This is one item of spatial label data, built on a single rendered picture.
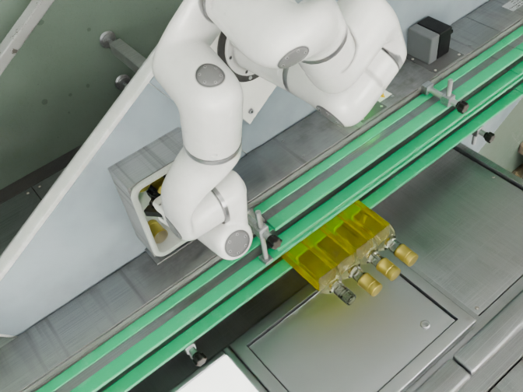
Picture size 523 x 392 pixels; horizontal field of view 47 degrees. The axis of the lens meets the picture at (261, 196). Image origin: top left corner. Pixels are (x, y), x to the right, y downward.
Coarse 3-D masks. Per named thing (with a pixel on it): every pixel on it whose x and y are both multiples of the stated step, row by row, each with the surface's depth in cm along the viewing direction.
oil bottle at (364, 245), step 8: (336, 216) 142; (344, 216) 142; (328, 224) 141; (336, 224) 141; (344, 224) 141; (352, 224) 140; (336, 232) 139; (344, 232) 139; (352, 232) 139; (360, 232) 138; (344, 240) 138; (352, 240) 137; (360, 240) 137; (368, 240) 137; (352, 248) 137; (360, 248) 135; (368, 248) 135; (376, 248) 136; (360, 256) 136; (368, 256) 136
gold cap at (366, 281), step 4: (364, 276) 132; (368, 276) 132; (360, 280) 132; (364, 280) 131; (368, 280) 131; (372, 280) 131; (376, 280) 131; (360, 284) 132; (364, 284) 131; (368, 284) 131; (372, 284) 130; (376, 284) 130; (380, 284) 130; (364, 288) 131; (368, 288) 131; (372, 288) 130; (376, 288) 130; (380, 288) 131; (368, 292) 131; (372, 292) 130; (376, 292) 131
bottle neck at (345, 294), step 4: (336, 284) 131; (340, 284) 132; (332, 288) 132; (336, 288) 131; (340, 288) 131; (344, 288) 131; (336, 292) 131; (340, 292) 130; (344, 292) 130; (348, 292) 130; (352, 292) 130; (340, 296) 130; (344, 296) 130; (348, 296) 129; (352, 296) 129; (344, 300) 130; (348, 300) 129; (352, 300) 131; (348, 304) 130
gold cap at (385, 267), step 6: (384, 258) 134; (378, 264) 134; (384, 264) 133; (390, 264) 133; (378, 270) 134; (384, 270) 133; (390, 270) 132; (396, 270) 132; (390, 276) 132; (396, 276) 133
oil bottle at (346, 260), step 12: (324, 228) 141; (312, 240) 139; (324, 240) 138; (336, 240) 138; (324, 252) 136; (336, 252) 136; (348, 252) 135; (336, 264) 134; (348, 264) 133; (348, 276) 135
